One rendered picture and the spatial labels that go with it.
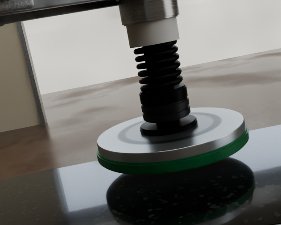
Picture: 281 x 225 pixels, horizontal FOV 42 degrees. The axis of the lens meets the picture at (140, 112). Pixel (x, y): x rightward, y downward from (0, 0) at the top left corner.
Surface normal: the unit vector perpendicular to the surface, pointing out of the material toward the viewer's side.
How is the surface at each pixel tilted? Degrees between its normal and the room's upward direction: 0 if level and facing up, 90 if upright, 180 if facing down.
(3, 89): 90
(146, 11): 90
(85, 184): 0
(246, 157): 0
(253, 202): 0
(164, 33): 90
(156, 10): 90
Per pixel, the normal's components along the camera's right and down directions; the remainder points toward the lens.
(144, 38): -0.34, 0.26
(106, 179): -0.18, -0.96
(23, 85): 0.11, 0.19
